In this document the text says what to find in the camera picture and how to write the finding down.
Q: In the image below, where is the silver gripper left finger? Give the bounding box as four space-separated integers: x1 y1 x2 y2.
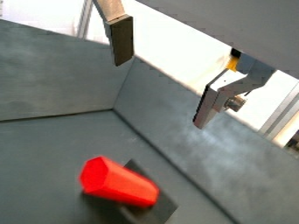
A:
92 0 135 67

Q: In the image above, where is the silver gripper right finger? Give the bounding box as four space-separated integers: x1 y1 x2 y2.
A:
192 53 277 129

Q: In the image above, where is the red hexagonal prism block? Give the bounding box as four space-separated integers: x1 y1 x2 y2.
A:
79 156 159 207

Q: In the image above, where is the black curved cradle stand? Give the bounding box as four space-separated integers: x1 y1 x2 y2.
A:
83 159 178 224

